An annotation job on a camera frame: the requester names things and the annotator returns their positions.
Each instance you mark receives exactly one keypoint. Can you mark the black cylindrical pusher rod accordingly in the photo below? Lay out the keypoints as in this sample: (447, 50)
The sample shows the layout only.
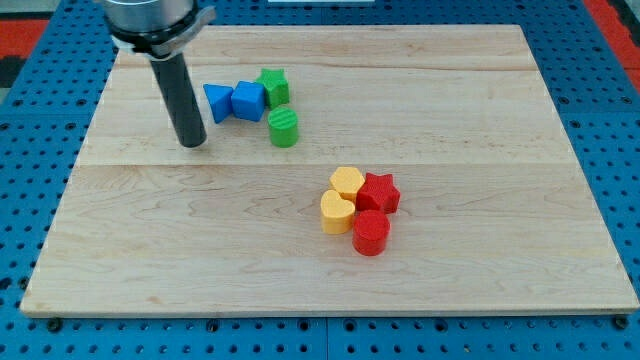
(173, 79)

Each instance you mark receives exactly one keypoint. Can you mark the blue triangle block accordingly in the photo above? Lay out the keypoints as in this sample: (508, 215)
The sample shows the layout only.
(219, 99)

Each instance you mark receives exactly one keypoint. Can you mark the blue cube block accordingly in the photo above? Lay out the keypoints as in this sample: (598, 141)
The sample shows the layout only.
(248, 101)

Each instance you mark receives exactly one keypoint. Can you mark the light wooden board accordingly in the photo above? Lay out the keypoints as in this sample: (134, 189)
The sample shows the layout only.
(495, 214)

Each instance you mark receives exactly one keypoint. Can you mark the green star block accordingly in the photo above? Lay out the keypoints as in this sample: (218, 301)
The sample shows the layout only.
(276, 86)

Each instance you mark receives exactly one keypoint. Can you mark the green cylinder block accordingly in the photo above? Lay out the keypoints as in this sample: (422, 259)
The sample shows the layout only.
(283, 127)

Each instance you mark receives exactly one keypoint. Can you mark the yellow hexagon block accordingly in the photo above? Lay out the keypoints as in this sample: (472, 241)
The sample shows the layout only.
(347, 181)

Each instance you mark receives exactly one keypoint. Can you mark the yellow heart block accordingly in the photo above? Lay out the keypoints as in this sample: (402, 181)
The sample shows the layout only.
(337, 213)

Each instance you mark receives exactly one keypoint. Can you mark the red star block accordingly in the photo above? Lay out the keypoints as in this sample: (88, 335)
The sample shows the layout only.
(378, 193)

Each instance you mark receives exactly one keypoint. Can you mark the red cylinder block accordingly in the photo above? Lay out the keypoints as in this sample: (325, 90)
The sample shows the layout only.
(370, 232)

